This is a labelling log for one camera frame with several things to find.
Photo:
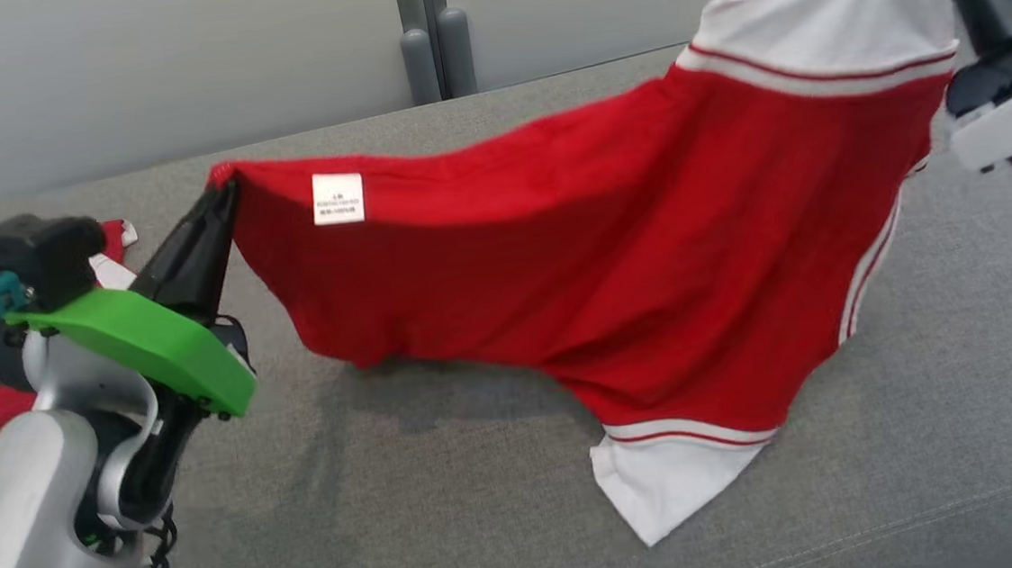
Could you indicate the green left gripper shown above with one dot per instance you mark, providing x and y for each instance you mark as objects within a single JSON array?
[{"x": 149, "y": 344}]

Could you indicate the grey partition post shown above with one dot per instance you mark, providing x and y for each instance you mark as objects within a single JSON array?
[
  {"x": 420, "y": 69},
  {"x": 456, "y": 53}
]

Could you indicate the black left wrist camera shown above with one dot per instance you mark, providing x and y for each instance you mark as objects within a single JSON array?
[{"x": 39, "y": 257}]

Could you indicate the red jersey with white trim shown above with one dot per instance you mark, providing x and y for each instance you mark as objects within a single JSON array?
[{"x": 558, "y": 253}]

